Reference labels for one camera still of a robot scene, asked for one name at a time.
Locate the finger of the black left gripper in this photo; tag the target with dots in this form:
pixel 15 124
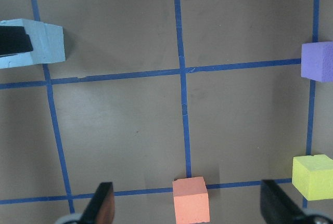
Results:
pixel 14 40

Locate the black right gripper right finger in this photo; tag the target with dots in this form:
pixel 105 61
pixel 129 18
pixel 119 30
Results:
pixel 277 207

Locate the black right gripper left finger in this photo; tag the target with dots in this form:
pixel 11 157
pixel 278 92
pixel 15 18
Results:
pixel 101 208

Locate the light blue foam block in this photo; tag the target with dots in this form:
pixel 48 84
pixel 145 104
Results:
pixel 47 42

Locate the yellow foam block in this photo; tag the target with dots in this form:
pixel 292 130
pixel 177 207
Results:
pixel 312 176

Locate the orange foam block left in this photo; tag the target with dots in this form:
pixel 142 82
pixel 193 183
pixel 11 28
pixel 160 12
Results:
pixel 191 200

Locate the purple foam block centre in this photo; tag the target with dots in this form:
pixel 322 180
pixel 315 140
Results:
pixel 316 61

